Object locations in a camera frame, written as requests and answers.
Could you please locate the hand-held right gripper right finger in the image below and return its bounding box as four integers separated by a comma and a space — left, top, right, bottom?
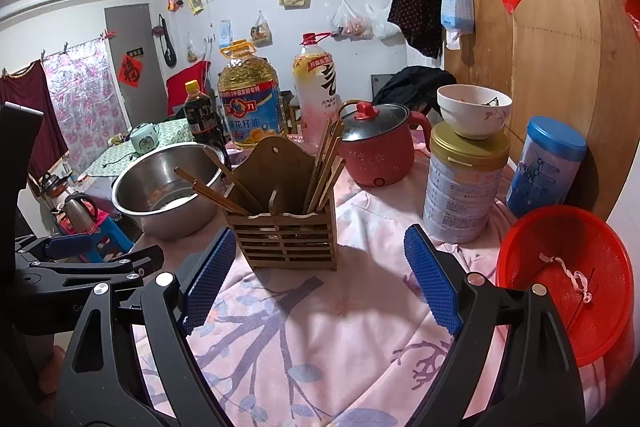
403, 223, 587, 427

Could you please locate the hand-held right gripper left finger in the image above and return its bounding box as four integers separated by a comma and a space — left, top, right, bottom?
55, 226, 238, 427

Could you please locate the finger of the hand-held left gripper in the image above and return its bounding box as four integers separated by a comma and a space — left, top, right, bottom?
29, 245, 166, 292
14, 233, 99, 262

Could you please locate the wooden chopstick holder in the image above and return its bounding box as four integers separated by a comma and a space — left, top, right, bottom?
222, 136, 338, 272

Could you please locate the bunch of wooden chopsticks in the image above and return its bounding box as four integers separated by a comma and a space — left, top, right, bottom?
174, 119, 347, 215

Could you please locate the person's left hand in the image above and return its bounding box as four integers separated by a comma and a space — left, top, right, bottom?
40, 346, 69, 394

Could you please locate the blue plastic stool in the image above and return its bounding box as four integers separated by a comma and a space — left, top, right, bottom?
52, 212, 133, 263

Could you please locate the dark red cloth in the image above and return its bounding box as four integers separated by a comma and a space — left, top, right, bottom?
0, 61, 69, 198

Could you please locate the stainless steel kettle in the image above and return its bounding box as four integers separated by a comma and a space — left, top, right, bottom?
62, 192, 100, 230

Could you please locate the dark teapot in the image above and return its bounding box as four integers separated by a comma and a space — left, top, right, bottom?
39, 173, 66, 198

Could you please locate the stainless steel basin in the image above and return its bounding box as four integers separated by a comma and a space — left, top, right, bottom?
111, 142, 227, 240

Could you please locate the pink floral plastic sheet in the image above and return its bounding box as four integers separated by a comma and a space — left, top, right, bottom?
42, 39, 128, 178

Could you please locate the milk powder tin gold lid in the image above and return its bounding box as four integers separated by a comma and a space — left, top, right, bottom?
422, 121, 511, 244

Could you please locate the side table with green cloth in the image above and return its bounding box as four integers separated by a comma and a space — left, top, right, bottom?
85, 117, 193, 180

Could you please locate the pink floral tablecloth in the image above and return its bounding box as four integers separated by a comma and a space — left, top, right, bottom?
132, 134, 616, 427

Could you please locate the pale green rice cooker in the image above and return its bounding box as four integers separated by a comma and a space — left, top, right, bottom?
129, 123, 161, 155

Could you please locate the red electric pot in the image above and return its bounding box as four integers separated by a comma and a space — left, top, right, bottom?
337, 101, 432, 188

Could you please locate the small red paper diamond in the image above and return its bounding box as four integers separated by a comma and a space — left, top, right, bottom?
119, 57, 143, 88

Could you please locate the blue lidded plastic canister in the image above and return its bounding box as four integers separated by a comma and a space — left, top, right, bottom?
506, 116, 587, 219

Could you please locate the dark soy sauce bottle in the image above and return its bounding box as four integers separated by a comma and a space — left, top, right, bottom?
182, 79, 225, 148

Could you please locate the white ceramic bowl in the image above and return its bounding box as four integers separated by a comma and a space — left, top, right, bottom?
436, 84, 513, 140

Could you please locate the grey door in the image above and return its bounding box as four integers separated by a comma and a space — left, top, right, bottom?
104, 2, 168, 128

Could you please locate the red plastic basket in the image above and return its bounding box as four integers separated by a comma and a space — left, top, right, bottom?
496, 206, 635, 367

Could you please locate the yellow cooking oil bottle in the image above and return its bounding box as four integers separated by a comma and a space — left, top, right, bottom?
217, 39, 281, 151

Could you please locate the black hanging bag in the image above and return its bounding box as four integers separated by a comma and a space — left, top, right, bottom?
152, 13, 178, 68

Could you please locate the black jacket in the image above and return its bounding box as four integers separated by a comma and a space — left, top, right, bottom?
372, 66, 458, 118

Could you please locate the large bottle with red cap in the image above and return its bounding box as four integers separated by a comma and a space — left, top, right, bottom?
292, 32, 343, 148

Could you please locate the round wooden board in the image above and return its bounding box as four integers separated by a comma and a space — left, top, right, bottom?
425, 0, 638, 220

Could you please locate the clear bag with food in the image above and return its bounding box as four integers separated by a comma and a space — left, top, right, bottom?
250, 12, 273, 45

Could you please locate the white plastic bag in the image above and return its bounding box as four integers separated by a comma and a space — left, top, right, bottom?
365, 3, 401, 40

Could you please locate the plastic bag with red contents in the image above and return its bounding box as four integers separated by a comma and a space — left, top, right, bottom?
331, 0, 373, 40

